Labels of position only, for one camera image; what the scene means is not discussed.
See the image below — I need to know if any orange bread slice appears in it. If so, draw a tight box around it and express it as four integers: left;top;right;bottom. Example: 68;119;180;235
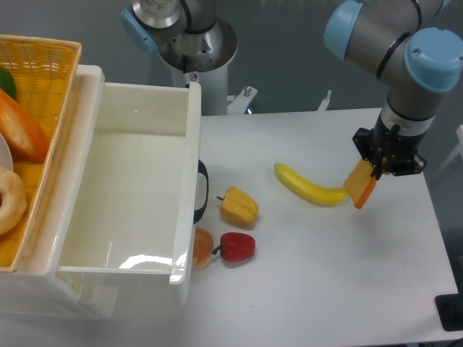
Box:
344;159;377;209

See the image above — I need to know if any red bell pepper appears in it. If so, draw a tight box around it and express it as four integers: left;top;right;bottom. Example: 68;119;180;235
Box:
211;232;256;262

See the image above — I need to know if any white open upper drawer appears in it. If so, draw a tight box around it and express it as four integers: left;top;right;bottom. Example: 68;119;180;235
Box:
58;83;201;285

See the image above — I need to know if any orange bread loaf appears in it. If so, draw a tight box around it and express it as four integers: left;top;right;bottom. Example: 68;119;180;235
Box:
1;90;49;163

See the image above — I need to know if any white frame at right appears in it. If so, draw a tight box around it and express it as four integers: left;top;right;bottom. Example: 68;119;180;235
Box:
431;125;463;181

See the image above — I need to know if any beige bagel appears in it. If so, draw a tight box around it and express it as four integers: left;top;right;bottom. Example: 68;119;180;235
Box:
1;166;27;235

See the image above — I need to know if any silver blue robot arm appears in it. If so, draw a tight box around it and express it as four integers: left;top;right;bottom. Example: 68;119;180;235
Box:
120;1;462;179

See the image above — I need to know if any round bread bun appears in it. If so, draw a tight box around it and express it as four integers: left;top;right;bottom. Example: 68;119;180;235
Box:
192;227;213;270

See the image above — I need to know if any black device at edge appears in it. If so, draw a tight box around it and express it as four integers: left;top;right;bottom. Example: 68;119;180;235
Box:
435;294;463;332

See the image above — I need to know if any yellow bell pepper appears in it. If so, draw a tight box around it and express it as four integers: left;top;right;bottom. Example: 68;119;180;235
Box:
217;187;260;227

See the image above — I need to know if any white drawer cabinet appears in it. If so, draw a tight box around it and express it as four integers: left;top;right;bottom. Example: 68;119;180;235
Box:
0;64;192;320

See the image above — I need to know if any yellow woven basket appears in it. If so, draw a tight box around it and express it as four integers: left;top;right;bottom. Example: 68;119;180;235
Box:
1;35;82;273

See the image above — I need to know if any white plate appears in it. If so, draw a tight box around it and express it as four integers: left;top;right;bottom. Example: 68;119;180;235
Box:
0;134;14;171

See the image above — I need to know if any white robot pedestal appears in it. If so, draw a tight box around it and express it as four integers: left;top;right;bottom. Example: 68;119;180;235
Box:
157;17;259;117

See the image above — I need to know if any black drawer handle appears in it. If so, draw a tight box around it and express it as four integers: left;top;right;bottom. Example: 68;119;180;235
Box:
193;160;210;224

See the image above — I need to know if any green pepper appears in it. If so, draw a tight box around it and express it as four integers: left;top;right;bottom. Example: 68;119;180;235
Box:
0;67;17;100

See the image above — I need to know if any white bracket behind table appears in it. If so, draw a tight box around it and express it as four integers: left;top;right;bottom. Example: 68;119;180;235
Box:
317;89;332;111

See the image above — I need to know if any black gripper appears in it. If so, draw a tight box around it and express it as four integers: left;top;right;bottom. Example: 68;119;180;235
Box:
352;117;425;180

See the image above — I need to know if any yellow banana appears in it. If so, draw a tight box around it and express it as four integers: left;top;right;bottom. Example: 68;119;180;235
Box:
273;163;348;207

